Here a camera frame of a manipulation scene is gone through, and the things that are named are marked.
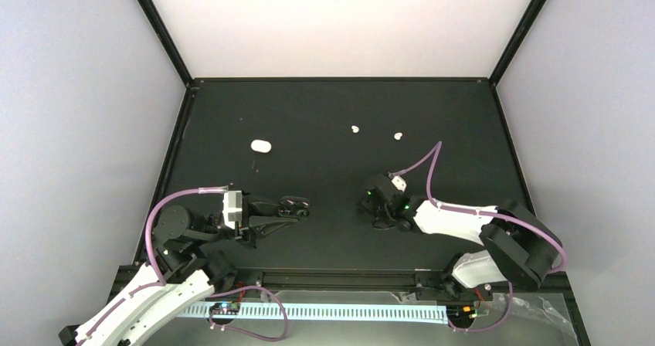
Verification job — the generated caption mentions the black earbud charging case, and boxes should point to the black earbud charging case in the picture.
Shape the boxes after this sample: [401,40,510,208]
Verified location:
[277,196,311,219]

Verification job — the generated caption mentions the white earbud charging case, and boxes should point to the white earbud charging case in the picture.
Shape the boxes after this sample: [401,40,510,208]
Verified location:
[250,139,272,154]

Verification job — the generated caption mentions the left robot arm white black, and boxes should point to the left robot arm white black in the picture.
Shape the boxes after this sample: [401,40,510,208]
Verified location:
[59,186,310,345]

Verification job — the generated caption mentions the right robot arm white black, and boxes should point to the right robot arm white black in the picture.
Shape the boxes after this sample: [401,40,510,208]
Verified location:
[361,174,564,299]

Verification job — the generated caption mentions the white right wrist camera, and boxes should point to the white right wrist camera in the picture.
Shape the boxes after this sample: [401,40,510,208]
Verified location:
[391,175,407,192]

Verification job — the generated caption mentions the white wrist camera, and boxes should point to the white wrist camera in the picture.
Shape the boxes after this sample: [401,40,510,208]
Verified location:
[391,175,407,192]
[222,190,243,230]

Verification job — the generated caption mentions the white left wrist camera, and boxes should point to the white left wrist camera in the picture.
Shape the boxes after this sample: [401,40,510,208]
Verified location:
[222,190,243,230]

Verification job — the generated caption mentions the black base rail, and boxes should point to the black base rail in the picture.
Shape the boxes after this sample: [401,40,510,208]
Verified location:
[114,266,569,291]

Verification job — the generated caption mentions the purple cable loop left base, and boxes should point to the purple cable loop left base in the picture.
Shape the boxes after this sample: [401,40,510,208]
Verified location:
[207,284,290,342]

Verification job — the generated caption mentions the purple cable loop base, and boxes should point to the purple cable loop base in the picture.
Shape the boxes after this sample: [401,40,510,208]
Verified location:
[447,282,514,334]
[207,284,290,342]

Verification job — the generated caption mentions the white slotted cable duct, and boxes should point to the white slotted cable duct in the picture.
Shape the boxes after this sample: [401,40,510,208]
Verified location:
[179,302,449,325]

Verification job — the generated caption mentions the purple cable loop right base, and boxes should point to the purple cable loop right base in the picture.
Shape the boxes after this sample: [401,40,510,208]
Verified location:
[447,282,514,334]

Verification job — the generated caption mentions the black frame post left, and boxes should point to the black frame post left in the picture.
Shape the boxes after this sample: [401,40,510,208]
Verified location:
[137,0,193,87]

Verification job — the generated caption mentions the black frame post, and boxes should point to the black frame post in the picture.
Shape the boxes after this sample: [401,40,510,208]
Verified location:
[489,0,547,88]
[137,0,193,87]

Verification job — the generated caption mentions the black frame post right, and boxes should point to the black frame post right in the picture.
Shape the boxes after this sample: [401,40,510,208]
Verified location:
[489,0,547,88]

